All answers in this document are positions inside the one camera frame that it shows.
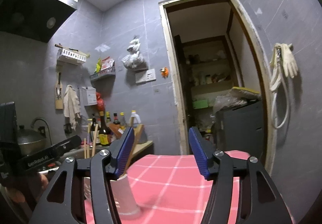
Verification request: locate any metal pot with lid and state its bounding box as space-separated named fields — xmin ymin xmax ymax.
xmin=18 ymin=125 xmax=46 ymax=155

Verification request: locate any dark soy sauce bottle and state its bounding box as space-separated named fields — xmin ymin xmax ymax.
xmin=99 ymin=111 xmax=111 ymax=146

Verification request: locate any red plastic bag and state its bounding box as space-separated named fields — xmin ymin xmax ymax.
xmin=96 ymin=92 xmax=105 ymax=112

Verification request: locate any white hose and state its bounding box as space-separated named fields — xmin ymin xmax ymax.
xmin=270 ymin=63 xmax=292 ymax=130

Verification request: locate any dark grey cabinet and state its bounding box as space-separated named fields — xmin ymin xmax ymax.
xmin=215 ymin=101 xmax=264 ymax=159

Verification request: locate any white wall switch panel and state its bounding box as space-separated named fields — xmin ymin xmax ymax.
xmin=135 ymin=69 xmax=156 ymax=84

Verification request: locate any white wall rack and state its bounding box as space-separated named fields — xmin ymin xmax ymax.
xmin=55 ymin=44 xmax=90 ymax=65

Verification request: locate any wooden knife holder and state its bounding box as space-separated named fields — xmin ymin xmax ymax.
xmin=55 ymin=72 xmax=63 ymax=110

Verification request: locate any left hand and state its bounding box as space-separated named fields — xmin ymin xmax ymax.
xmin=5 ymin=173 xmax=49 ymax=203

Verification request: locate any grey wall shelf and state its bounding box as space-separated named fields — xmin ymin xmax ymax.
xmin=90 ymin=56 xmax=116 ymax=82

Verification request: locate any white plastic bag on wall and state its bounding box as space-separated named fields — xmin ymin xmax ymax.
xmin=121 ymin=36 xmax=148 ymax=71

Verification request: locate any white hanging cloth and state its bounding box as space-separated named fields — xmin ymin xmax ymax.
xmin=63 ymin=85 xmax=81 ymax=130

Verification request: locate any wooden door frame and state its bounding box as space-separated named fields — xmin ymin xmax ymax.
xmin=158 ymin=0 xmax=277 ymax=175

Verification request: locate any white rubber glove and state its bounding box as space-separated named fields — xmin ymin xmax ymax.
xmin=270 ymin=43 xmax=298 ymax=92

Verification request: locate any black range hood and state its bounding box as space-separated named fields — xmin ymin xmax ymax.
xmin=1 ymin=0 xmax=79 ymax=43

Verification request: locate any pink checked tablecloth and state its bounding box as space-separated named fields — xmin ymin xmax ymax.
xmin=84 ymin=150 xmax=295 ymax=224

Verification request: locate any green box on shelf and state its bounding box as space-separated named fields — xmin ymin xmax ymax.
xmin=192 ymin=99 xmax=208 ymax=110

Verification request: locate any white wall box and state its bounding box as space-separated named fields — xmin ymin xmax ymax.
xmin=81 ymin=86 xmax=97 ymax=106

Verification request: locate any white plastic utensil holder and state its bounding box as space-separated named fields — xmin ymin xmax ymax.
xmin=84 ymin=175 xmax=141 ymax=223

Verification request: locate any large oil jug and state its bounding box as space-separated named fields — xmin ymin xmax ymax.
xmin=129 ymin=110 xmax=147 ymax=144

